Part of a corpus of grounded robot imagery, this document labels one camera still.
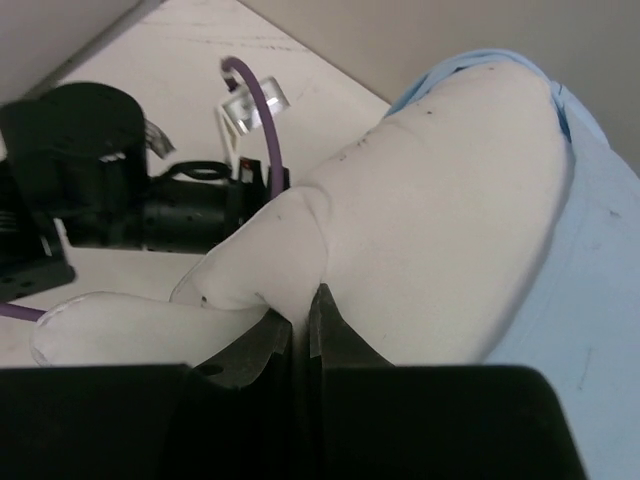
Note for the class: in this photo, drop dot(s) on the light blue pillowcase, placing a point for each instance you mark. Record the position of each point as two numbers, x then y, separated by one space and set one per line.
579 324

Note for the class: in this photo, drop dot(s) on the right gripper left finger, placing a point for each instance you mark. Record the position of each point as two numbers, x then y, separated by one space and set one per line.
227 418

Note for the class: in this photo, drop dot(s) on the white pillow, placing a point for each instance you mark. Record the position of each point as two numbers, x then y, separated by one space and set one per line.
427 230

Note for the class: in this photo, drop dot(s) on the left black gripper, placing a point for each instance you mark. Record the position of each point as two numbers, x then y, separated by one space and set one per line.
76 174

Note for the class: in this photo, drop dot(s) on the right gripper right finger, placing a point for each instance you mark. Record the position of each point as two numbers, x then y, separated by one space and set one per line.
374 420

